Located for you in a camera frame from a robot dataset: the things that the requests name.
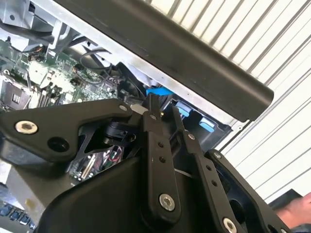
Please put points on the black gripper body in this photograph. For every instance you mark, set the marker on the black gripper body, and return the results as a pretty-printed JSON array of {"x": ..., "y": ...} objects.
[{"x": 109, "y": 201}]

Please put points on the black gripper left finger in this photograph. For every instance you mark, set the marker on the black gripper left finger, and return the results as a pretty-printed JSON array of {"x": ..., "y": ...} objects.
[{"x": 60, "y": 119}]

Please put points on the person's hand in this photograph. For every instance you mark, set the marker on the person's hand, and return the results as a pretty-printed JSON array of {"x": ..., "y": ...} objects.
[{"x": 296, "y": 211}]

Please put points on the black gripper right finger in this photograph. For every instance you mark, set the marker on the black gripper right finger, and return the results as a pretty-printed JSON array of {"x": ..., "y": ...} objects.
[{"x": 206, "y": 174}]

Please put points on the hard disk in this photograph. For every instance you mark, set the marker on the hard disk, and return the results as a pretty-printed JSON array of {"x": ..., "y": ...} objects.
[{"x": 206, "y": 124}]

